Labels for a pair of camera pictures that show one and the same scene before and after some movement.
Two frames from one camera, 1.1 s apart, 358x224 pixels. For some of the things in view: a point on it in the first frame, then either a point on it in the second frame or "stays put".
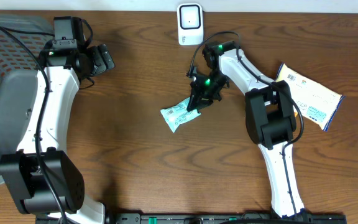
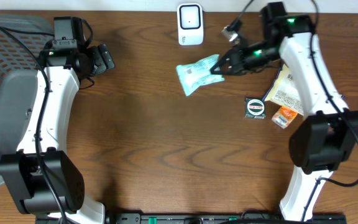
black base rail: x=194 y=218 stays put
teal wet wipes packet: x=178 y=114 -> x=197 y=74
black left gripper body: x=99 y=59 stays put
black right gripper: x=202 y=99 -> x=235 y=63
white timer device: x=190 y=23 stays put
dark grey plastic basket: x=9 y=78 stays put
